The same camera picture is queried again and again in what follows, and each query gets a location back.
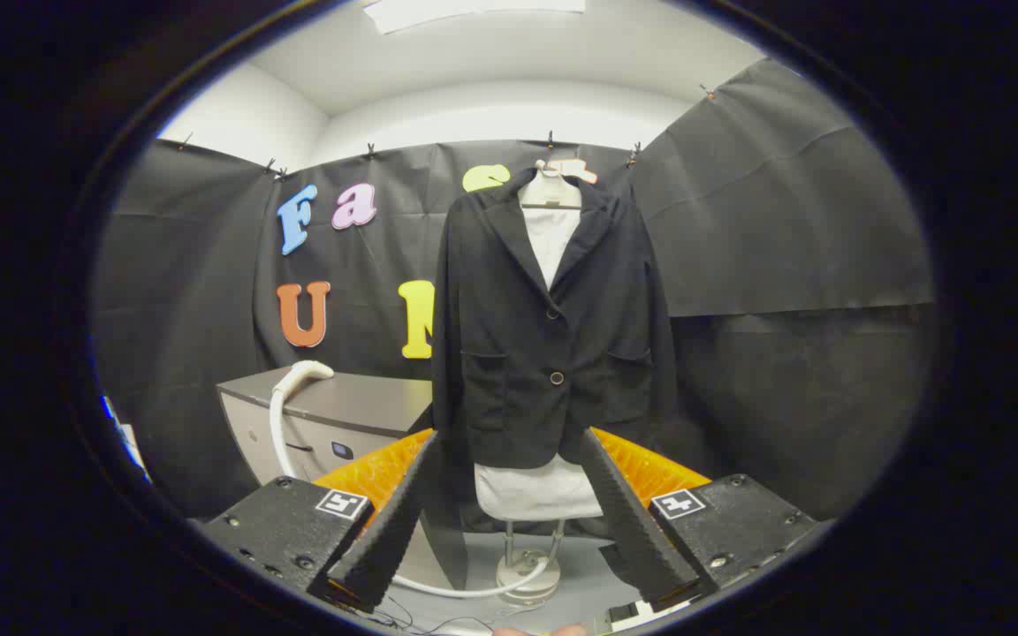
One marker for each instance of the black suit jacket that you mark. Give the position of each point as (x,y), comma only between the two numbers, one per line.
(518,353)

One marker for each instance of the long ceiling light panel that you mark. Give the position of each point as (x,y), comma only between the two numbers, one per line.
(474,11)

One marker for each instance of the row of black cloth clips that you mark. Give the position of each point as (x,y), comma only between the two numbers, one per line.
(370,150)

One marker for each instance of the black backdrop cloth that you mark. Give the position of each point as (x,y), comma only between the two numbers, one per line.
(765,221)

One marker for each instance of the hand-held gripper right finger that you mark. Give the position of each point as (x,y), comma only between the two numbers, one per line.
(633,530)

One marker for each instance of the white garment steamer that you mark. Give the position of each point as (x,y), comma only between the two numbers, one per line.
(301,374)

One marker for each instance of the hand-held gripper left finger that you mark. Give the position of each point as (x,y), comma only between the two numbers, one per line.
(394,539)

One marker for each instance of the grey cabinet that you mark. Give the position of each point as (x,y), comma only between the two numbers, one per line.
(359,402)

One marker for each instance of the white dress form mannequin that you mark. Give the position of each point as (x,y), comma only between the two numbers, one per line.
(535,490)

